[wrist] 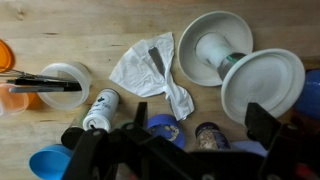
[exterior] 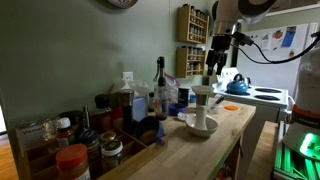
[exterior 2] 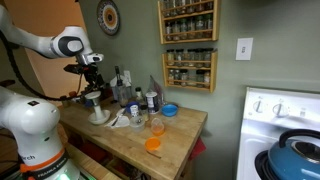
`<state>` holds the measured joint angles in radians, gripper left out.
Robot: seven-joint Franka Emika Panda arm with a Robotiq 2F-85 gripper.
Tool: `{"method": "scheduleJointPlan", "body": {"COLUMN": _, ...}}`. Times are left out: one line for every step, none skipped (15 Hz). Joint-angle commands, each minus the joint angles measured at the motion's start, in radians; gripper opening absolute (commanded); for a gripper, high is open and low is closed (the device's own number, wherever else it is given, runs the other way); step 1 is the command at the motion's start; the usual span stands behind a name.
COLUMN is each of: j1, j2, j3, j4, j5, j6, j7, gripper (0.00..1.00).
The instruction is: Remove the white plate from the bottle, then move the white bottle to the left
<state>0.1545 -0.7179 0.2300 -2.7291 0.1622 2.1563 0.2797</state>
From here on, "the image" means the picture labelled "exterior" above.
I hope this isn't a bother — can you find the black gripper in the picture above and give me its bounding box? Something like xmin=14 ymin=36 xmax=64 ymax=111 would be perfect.
xmin=205 ymin=34 xmax=233 ymax=77

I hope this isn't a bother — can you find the white bottle with steel top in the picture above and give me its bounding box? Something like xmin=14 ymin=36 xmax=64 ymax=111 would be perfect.
xmin=194 ymin=92 xmax=211 ymax=131

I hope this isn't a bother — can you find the clear bottle with black pump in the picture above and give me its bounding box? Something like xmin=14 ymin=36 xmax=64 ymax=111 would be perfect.
xmin=153 ymin=55 xmax=170 ymax=121

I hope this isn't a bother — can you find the dark bottle with black cap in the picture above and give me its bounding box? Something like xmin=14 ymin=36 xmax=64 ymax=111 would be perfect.
xmin=94 ymin=93 xmax=113 ymax=133

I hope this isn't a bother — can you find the red label bottle white cap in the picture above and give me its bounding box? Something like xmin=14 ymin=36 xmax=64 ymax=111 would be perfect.
xmin=55 ymin=117 xmax=76 ymax=148

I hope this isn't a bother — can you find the blue kettle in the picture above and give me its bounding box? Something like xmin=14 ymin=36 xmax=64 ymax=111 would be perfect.
xmin=226 ymin=73 xmax=250 ymax=95

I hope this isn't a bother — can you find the wooden spice rack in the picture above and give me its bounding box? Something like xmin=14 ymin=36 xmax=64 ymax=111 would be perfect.
xmin=176 ymin=3 xmax=210 ymax=45
xmin=175 ymin=45 xmax=207 ymax=79

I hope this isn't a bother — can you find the clear plastic container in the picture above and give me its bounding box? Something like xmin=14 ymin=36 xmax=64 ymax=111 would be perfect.
xmin=208 ymin=103 xmax=224 ymax=115

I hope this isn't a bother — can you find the dark labelled canister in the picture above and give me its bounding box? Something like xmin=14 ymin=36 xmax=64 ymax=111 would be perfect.
xmin=177 ymin=86 xmax=191 ymax=107

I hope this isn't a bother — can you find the clear zip plastic bag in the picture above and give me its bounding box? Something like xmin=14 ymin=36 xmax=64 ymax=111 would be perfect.
xmin=164 ymin=73 xmax=181 ymax=104

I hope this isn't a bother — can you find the dark blue bowl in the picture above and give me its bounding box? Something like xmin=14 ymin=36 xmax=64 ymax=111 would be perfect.
xmin=168 ymin=102 xmax=188 ymax=117

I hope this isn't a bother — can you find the white paper on refrigerator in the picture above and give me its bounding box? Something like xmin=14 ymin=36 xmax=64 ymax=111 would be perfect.
xmin=260 ymin=32 xmax=272 ymax=51

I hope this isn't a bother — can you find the white electric stove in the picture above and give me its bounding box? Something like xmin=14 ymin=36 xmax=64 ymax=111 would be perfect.
xmin=211 ymin=67 xmax=290 ymax=180

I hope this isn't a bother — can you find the white ceramic bowl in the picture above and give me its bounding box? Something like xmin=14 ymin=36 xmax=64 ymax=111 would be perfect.
xmin=185 ymin=113 xmax=219 ymax=138

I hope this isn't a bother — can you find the white refrigerator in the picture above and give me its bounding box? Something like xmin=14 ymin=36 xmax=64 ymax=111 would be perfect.
xmin=237 ymin=22 xmax=319 ymax=98

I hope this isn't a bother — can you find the paper with orange print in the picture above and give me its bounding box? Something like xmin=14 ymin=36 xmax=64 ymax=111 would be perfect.
xmin=271 ymin=29 xmax=286 ymax=48

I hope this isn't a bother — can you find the blue paper on refrigerator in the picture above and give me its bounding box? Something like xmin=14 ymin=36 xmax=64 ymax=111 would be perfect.
xmin=281 ymin=25 xmax=298 ymax=48

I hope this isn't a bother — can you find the white crumpled plastic bag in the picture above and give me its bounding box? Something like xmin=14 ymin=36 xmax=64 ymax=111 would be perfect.
xmin=110 ymin=79 xmax=151 ymax=98

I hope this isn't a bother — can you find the pale blue box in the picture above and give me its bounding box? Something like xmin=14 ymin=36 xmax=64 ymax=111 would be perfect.
xmin=132 ymin=95 xmax=149 ymax=123

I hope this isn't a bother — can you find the blue measuring cup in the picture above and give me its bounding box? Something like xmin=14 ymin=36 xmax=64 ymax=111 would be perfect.
xmin=134 ymin=115 xmax=166 ymax=147

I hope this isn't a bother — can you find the black pepper mill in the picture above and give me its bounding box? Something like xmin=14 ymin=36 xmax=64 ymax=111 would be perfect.
xmin=118 ymin=89 xmax=135 ymax=134

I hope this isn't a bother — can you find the wooden spice tray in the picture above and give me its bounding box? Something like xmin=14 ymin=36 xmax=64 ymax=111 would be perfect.
xmin=19 ymin=124 xmax=168 ymax=180

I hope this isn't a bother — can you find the metal robot cart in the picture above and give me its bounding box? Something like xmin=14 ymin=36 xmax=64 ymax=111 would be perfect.
xmin=272 ymin=121 xmax=320 ymax=180

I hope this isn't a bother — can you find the jar with gold lid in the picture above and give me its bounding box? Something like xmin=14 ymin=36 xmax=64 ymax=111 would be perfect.
xmin=99 ymin=130 xmax=118 ymax=144

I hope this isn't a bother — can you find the spice jar with white lid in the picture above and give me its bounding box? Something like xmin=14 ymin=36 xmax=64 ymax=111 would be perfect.
xmin=100 ymin=139 xmax=124 ymax=174

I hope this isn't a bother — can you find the jar with dark lid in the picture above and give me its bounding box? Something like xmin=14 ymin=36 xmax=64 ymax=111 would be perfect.
xmin=78 ymin=129 xmax=101 ymax=164

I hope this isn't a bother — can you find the jar with orange lid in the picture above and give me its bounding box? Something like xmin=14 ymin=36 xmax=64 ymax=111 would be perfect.
xmin=55 ymin=143 xmax=92 ymax=180

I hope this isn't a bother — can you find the small clear glass jar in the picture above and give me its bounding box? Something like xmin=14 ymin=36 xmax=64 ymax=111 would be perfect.
xmin=43 ymin=118 xmax=58 ymax=141

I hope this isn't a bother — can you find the jar with white Vietnam label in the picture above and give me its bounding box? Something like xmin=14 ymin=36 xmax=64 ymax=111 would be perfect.
xmin=14 ymin=119 xmax=46 ymax=156

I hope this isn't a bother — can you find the black handled utensil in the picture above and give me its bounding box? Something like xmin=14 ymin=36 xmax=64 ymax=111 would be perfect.
xmin=209 ymin=95 xmax=225 ymax=109

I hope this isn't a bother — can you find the white wall outlet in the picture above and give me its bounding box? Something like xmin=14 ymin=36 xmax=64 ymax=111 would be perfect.
xmin=122 ymin=71 xmax=134 ymax=82

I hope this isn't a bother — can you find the decorative round wall plate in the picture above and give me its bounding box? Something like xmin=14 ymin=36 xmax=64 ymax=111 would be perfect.
xmin=107 ymin=0 xmax=139 ymax=9

